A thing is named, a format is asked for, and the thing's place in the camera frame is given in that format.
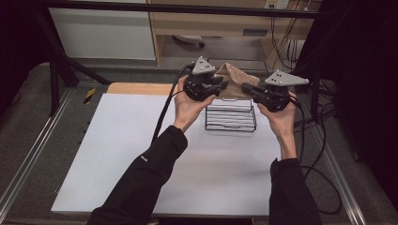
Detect light wooden desk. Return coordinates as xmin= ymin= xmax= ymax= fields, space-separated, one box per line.
xmin=146 ymin=0 xmax=323 ymax=67

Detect hanging black cables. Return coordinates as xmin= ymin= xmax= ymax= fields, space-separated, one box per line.
xmin=270 ymin=15 xmax=301 ymax=71

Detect person's left hand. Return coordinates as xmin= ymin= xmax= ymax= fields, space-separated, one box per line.
xmin=173 ymin=74 xmax=218 ymax=134

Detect white cabinet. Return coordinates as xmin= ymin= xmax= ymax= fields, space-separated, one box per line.
xmin=46 ymin=0 xmax=157 ymax=61

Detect person's right hand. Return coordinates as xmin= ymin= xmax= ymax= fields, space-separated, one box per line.
xmin=256 ymin=91 xmax=298 ymax=142

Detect white chair base with caster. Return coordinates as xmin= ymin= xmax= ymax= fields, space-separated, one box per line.
xmin=173 ymin=34 xmax=207 ymax=49

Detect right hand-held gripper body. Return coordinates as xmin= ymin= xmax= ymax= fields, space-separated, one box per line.
xmin=253 ymin=69 xmax=311 ymax=113

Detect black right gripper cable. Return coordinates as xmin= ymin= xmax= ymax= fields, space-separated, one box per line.
xmin=289 ymin=95 xmax=343 ymax=216

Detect black horizontal frame bar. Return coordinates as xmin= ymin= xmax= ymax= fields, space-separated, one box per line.
xmin=40 ymin=0 xmax=323 ymax=19

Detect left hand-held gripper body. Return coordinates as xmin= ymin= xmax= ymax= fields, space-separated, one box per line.
xmin=183 ymin=55 xmax=220 ymax=102

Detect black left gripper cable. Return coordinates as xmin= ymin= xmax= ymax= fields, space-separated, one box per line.
xmin=151 ymin=63 xmax=196 ymax=144

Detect aluminium floor rail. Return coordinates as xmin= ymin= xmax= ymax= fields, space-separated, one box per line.
xmin=308 ymin=121 xmax=367 ymax=225
xmin=0 ymin=88 xmax=74 ymax=214

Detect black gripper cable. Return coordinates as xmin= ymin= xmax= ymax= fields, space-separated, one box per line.
xmin=289 ymin=95 xmax=343 ymax=216
xmin=151 ymin=63 xmax=196 ymax=144

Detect white wall socket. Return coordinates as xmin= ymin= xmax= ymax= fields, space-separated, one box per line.
xmin=264 ymin=0 xmax=290 ymax=9

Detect yellow black tape marker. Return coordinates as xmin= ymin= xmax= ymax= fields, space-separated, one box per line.
xmin=83 ymin=87 xmax=97 ymax=105

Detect brown towel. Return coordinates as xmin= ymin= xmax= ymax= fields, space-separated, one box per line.
xmin=215 ymin=62 xmax=261 ymax=100

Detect black floor cables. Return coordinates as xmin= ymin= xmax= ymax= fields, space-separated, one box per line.
xmin=294 ymin=102 xmax=336 ymax=132

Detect black wire rack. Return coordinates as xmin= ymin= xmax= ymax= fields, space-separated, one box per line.
xmin=205 ymin=57 xmax=270 ymax=133

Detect white table board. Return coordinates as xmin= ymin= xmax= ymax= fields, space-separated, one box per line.
xmin=51 ymin=93 xmax=316 ymax=218

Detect black metal stand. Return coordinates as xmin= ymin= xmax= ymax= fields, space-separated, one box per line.
xmin=290 ymin=62 xmax=323 ymax=123
xmin=31 ymin=8 xmax=112 ymax=116

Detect black curtain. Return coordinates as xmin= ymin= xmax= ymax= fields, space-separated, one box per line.
xmin=0 ymin=0 xmax=51 ymax=116
xmin=299 ymin=0 xmax=398 ymax=207

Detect wooden table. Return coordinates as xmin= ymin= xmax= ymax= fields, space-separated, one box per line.
xmin=106 ymin=82 xmax=276 ymax=100

